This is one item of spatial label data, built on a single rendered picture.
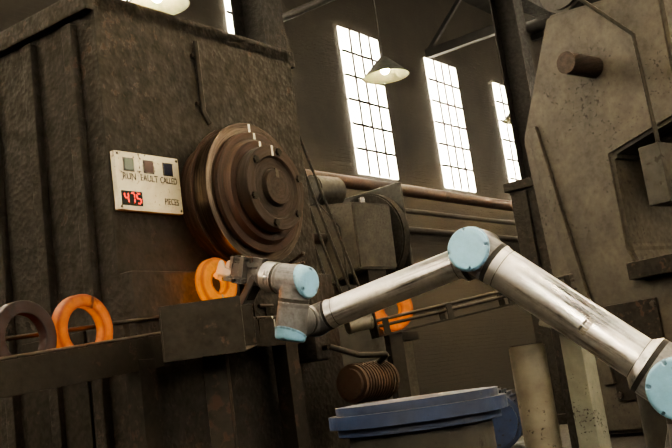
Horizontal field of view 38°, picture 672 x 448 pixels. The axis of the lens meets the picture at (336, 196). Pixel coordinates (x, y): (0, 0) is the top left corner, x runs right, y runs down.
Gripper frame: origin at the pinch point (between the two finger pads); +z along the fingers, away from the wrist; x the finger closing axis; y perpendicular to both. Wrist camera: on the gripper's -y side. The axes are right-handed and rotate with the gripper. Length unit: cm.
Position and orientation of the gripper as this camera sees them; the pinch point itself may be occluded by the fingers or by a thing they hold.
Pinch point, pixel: (215, 276)
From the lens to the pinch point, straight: 299.1
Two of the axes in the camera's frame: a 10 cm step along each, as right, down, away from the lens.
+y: 0.8, -10.0, 0.2
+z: -8.0, -0.5, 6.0
